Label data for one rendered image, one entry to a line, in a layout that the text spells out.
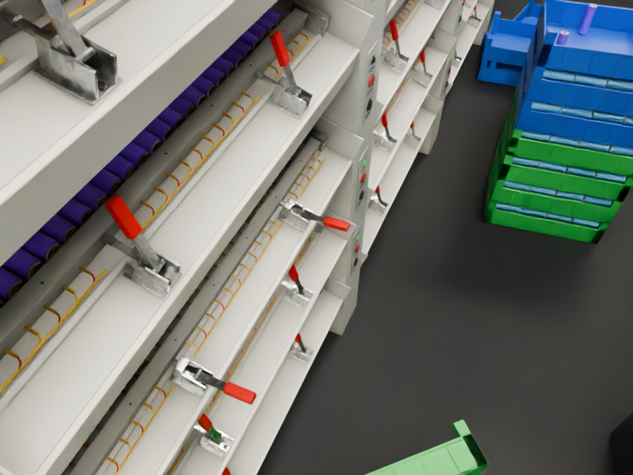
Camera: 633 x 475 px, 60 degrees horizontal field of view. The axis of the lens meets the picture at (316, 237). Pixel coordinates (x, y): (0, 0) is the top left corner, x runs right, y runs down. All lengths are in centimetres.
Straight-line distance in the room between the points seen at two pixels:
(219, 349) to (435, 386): 69
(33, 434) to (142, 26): 29
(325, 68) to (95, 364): 44
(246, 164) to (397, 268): 90
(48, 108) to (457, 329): 113
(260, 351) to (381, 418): 42
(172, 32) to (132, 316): 22
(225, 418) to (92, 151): 55
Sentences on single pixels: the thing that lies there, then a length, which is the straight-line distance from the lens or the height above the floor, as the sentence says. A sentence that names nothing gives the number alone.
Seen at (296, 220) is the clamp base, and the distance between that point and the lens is 76.
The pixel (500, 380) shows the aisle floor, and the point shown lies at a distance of 131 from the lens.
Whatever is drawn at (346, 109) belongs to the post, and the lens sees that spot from 83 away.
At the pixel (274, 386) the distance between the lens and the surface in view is 106.
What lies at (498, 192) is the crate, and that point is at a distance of 150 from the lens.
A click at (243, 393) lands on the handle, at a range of 61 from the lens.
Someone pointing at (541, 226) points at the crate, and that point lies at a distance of 158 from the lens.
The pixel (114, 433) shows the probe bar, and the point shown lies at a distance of 61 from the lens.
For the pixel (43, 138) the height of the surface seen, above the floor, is 93.
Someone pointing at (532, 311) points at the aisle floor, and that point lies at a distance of 143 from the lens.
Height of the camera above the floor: 112
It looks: 49 degrees down
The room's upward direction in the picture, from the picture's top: straight up
